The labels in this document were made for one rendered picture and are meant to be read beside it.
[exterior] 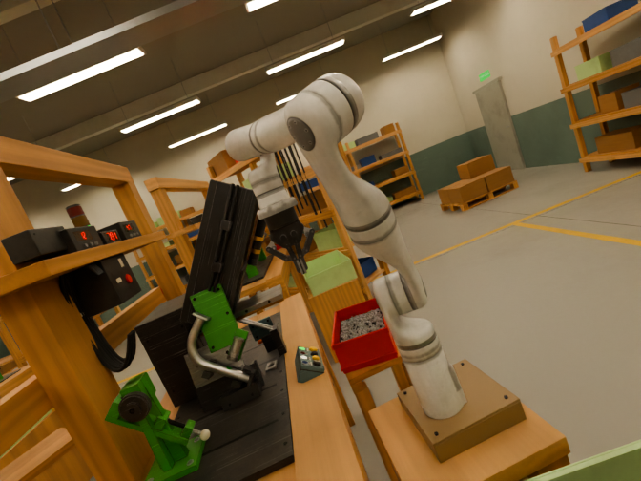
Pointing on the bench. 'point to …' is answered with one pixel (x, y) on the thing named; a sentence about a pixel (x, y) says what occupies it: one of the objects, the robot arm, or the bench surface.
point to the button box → (307, 365)
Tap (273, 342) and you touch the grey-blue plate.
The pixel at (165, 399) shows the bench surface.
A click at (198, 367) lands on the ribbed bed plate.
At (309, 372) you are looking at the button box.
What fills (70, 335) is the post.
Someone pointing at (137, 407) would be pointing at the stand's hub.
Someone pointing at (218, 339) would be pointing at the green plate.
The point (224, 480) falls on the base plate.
